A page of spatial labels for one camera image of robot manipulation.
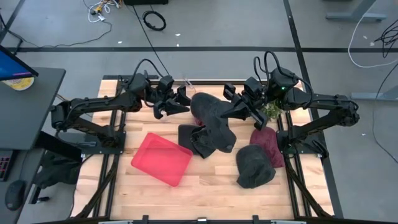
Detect computer monitor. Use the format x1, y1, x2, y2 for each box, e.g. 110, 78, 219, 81
0, 45, 39, 82

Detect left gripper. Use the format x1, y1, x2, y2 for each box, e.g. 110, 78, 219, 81
144, 84, 192, 120

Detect coiled black cable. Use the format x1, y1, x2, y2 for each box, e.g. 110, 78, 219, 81
142, 10, 167, 32

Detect black computer mouse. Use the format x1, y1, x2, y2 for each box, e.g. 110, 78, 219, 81
4, 179, 27, 212

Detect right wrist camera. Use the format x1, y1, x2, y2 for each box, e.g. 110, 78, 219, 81
243, 77, 264, 98

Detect black brimmed cap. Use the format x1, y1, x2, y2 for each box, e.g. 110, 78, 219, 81
178, 123, 218, 159

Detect thin black floor cable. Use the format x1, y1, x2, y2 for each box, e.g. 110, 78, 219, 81
0, 12, 113, 49

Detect black bag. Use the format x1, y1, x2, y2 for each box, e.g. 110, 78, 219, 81
33, 151, 82, 190

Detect red translucent plastic bin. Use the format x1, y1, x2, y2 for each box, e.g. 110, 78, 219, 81
130, 132, 193, 188

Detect black keyboard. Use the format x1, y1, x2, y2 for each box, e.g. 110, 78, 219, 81
0, 149, 19, 182

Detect white cable bundle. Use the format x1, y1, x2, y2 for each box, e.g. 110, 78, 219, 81
83, 0, 121, 24

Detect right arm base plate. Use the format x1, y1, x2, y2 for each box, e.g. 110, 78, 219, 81
276, 129, 327, 156

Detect black table frame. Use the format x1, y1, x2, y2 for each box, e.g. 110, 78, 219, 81
71, 74, 335, 224

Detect black knit beanie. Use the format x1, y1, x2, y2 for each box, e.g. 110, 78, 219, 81
189, 91, 238, 154

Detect long black floor cable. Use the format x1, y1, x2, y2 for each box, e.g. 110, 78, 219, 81
132, 3, 171, 77

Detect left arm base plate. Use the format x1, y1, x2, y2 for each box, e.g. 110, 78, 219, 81
57, 130, 127, 156

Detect white floor cable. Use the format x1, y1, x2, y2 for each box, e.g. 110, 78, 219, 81
347, 12, 398, 69

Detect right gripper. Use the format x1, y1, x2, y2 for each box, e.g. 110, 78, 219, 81
221, 83, 269, 131

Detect black cable bundle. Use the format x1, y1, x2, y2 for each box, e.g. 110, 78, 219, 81
374, 18, 398, 59

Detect dark grey ribbed beanie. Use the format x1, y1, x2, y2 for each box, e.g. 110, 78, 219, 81
235, 144, 277, 190

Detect grey desk foot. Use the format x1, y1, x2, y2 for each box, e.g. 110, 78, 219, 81
350, 85, 398, 102
325, 0, 389, 23

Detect black desk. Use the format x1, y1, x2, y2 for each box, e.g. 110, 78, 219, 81
0, 67, 67, 151

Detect clear plastic bin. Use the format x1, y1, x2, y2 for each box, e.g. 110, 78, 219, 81
182, 77, 197, 95

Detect small green potted plant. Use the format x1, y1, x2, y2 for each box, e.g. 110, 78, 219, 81
261, 99, 284, 122

